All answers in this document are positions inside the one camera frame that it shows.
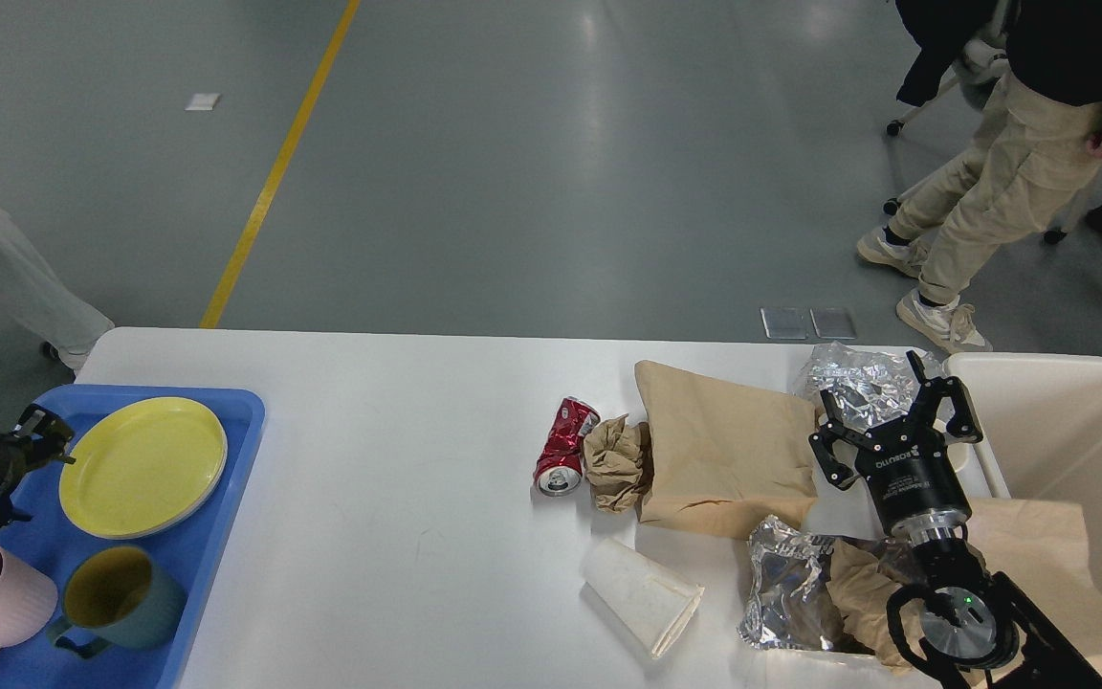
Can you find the beige plastic bin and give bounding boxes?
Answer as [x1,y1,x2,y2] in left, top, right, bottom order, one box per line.
[946,353,1102,592]

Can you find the flattened white paper cup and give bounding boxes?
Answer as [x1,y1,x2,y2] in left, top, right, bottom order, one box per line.
[583,538,705,659]

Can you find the small crumpled brown paper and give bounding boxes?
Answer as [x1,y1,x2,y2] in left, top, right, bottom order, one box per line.
[583,415,653,514]

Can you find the person in light grey trousers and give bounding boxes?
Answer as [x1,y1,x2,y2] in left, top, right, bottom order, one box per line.
[0,209,115,374]

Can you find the teal green mug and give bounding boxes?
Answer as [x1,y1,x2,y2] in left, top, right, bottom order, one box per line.
[43,545,187,659]

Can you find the crumpled foil near bin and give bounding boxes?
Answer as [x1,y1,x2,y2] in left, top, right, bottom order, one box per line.
[790,342,921,432]

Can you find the person in khaki trousers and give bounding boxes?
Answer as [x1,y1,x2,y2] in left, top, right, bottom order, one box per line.
[855,0,1102,355]

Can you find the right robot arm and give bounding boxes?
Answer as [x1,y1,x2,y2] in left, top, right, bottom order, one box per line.
[809,352,1102,688]

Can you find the foil sheet with paper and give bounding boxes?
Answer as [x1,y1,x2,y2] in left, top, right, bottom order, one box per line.
[736,515,906,656]

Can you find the crumpled brown paper on foil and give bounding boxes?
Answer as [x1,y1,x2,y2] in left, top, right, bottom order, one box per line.
[827,537,923,675]

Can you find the crushed red soda can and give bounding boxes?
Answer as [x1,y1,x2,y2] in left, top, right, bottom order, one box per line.
[533,397,599,497]

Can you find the yellow plastic plate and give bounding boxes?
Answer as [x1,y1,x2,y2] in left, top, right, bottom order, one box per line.
[58,396,229,541]

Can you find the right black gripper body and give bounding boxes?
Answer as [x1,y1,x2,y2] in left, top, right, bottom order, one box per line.
[854,417,972,537]

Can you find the brown paper bag right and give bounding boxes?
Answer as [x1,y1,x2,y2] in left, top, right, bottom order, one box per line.
[953,496,1102,685]

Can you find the white office chair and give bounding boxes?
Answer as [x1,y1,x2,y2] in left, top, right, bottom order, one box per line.
[884,0,1088,245]

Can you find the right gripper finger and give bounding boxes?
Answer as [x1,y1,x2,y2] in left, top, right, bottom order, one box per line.
[905,349,983,442]
[808,389,869,489]

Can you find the large brown paper bag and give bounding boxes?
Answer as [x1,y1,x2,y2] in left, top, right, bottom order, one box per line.
[634,360,818,540]

